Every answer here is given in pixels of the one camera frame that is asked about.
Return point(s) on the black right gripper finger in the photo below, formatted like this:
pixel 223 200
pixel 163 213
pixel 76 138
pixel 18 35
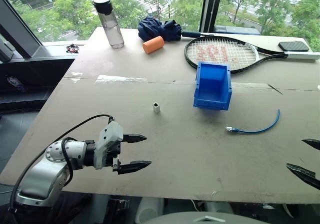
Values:
pixel 303 173
pixel 312 142

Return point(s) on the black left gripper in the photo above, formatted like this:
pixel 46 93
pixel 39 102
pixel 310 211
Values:
pixel 113 153

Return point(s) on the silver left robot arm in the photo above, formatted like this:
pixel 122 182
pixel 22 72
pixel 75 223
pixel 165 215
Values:
pixel 47 171

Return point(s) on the small white square nut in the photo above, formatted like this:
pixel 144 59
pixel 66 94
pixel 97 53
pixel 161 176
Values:
pixel 156 107

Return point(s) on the black phone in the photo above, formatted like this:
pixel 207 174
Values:
pixel 293 46

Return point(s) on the blue plastic storage bin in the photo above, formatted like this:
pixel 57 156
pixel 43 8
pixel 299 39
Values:
pixel 213 88

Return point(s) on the orange foam cylinder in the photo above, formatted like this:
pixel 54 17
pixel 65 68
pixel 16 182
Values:
pixel 153 44

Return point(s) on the small red black clips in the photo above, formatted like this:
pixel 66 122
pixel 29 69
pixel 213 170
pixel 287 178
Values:
pixel 72 48

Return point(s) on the navy folded umbrella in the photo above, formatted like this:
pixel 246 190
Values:
pixel 160 29

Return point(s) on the black white tennis racket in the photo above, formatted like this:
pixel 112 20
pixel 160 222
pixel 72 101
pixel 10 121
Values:
pixel 225 52

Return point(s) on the clear water bottle black lid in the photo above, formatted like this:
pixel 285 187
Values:
pixel 109 23

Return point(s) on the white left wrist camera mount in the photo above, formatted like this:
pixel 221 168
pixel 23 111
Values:
pixel 108 143

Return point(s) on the black window frame post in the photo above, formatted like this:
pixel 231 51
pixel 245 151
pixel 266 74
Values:
pixel 211 7

